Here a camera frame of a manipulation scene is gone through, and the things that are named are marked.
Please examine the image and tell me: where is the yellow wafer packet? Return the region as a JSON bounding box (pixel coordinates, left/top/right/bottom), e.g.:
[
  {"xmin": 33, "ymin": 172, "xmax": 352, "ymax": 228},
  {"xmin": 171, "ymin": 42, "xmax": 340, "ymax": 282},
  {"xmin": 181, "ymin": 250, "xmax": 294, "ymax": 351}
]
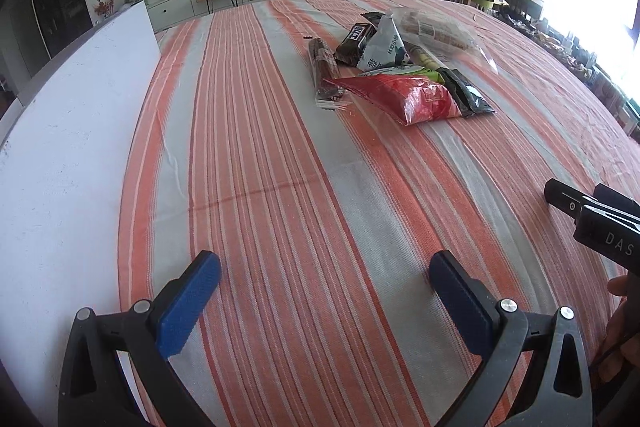
[{"xmin": 404, "ymin": 41, "xmax": 442, "ymax": 70}]

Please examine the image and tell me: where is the white board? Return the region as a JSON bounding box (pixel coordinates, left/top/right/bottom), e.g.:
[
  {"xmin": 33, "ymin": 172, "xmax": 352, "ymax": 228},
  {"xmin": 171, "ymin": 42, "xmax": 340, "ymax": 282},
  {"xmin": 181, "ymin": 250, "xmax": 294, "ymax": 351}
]
[{"xmin": 0, "ymin": 0, "xmax": 162, "ymax": 408}]

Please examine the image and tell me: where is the white and green snack bag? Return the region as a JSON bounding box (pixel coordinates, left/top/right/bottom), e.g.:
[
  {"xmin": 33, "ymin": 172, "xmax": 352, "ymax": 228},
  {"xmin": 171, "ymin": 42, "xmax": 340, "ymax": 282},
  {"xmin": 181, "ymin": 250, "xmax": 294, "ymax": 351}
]
[{"xmin": 356, "ymin": 13, "xmax": 407, "ymax": 72}]

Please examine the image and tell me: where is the person's right hand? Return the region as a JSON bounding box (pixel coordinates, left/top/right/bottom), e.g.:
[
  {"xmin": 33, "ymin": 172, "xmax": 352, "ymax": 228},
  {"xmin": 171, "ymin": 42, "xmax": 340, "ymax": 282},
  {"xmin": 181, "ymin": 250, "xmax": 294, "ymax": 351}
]
[{"xmin": 590, "ymin": 274, "xmax": 640, "ymax": 384}]

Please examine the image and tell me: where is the red flower plant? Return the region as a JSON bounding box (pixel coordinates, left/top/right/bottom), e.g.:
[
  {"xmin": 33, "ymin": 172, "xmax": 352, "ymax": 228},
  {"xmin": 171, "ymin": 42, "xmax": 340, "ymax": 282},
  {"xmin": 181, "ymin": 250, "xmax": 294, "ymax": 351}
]
[{"xmin": 93, "ymin": 0, "xmax": 117, "ymax": 26}]

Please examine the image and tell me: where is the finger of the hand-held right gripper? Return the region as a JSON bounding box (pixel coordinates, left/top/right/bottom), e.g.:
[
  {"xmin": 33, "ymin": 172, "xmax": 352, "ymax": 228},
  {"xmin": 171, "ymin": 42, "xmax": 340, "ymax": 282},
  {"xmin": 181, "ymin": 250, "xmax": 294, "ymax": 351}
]
[
  {"xmin": 594, "ymin": 183, "xmax": 640, "ymax": 226},
  {"xmin": 544, "ymin": 179, "xmax": 597, "ymax": 221}
]

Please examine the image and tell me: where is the small black snack packet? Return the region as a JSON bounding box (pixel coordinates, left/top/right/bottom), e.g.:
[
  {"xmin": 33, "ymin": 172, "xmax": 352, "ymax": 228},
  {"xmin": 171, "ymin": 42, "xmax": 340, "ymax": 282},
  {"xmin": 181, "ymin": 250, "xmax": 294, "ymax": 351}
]
[{"xmin": 439, "ymin": 67, "xmax": 496, "ymax": 120}]

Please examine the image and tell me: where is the dark brown chocolate bar packet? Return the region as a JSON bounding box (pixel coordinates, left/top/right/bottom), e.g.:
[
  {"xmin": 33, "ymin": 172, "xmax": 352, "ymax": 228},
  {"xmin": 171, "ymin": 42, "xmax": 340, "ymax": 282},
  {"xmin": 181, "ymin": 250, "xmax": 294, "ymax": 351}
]
[{"xmin": 333, "ymin": 23, "xmax": 377, "ymax": 67}]

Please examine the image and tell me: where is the orange striped tablecloth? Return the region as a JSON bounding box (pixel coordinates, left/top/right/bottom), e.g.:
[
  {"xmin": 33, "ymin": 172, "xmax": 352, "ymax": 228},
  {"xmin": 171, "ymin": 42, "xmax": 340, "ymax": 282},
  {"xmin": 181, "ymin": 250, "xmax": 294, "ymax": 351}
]
[{"xmin": 116, "ymin": 0, "xmax": 640, "ymax": 427}]

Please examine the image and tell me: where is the clear bag of biscuits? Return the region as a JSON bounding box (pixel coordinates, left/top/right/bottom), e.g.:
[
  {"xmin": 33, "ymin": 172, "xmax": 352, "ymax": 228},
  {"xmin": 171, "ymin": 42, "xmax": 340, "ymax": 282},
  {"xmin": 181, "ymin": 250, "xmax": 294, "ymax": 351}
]
[{"xmin": 386, "ymin": 6, "xmax": 499, "ymax": 75}]

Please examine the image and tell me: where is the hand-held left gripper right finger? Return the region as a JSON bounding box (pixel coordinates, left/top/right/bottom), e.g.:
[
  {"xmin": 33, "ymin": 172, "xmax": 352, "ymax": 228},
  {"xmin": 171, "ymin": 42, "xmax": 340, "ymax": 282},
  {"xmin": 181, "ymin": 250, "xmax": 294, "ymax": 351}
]
[{"xmin": 429, "ymin": 251, "xmax": 594, "ymax": 427}]

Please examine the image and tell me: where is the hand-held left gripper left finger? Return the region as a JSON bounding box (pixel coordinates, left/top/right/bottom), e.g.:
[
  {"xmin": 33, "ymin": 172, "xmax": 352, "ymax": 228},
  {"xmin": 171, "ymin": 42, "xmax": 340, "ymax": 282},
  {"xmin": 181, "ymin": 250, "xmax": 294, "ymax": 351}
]
[{"xmin": 57, "ymin": 251, "xmax": 222, "ymax": 427}]

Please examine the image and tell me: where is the row of items on windowsill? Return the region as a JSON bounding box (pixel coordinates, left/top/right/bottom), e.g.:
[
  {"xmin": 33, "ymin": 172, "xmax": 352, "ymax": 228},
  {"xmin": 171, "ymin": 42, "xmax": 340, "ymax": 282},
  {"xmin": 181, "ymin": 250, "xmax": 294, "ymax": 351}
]
[{"xmin": 500, "ymin": 2, "xmax": 640, "ymax": 135}]

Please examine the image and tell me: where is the long dark red sausage packet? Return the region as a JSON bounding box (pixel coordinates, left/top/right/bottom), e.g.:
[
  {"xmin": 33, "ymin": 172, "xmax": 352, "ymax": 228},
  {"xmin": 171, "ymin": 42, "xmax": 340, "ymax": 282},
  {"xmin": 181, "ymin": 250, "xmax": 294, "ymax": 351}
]
[{"xmin": 308, "ymin": 37, "xmax": 347, "ymax": 110}]

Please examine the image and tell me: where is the green and white snack packet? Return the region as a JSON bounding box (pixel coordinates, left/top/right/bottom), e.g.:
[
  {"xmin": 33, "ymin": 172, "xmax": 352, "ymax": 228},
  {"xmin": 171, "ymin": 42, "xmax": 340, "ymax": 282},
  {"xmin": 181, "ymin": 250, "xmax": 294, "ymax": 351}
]
[{"xmin": 356, "ymin": 64, "xmax": 447, "ymax": 86}]

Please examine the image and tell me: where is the red snack bag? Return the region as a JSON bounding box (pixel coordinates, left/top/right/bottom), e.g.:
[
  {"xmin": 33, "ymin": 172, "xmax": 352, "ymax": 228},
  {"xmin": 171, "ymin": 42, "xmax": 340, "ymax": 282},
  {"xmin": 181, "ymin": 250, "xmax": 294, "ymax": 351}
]
[{"xmin": 323, "ymin": 73, "xmax": 464, "ymax": 126}]

